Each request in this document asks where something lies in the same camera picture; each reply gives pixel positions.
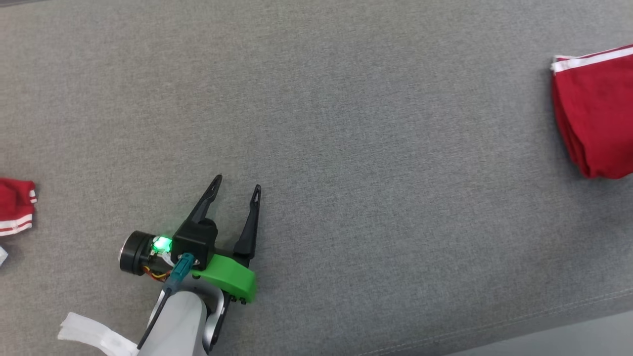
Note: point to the grey fabric sofa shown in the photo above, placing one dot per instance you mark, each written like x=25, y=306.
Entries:
x=346, y=148

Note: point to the folded red garment white trim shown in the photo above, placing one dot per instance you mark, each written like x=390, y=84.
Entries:
x=598, y=113

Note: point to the red garment white striped trim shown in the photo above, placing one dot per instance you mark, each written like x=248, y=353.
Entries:
x=15, y=202

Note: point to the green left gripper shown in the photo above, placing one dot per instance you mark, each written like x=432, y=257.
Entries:
x=230, y=277

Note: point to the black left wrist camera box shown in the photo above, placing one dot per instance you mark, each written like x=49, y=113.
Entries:
x=195, y=242

